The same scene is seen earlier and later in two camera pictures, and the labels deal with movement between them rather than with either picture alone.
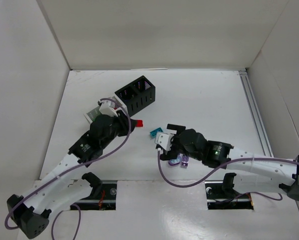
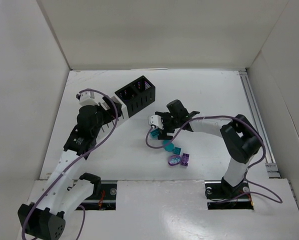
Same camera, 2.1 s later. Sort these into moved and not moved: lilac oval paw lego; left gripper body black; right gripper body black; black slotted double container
Moved: left gripper body black; right gripper body black
Not moved: lilac oval paw lego; black slotted double container
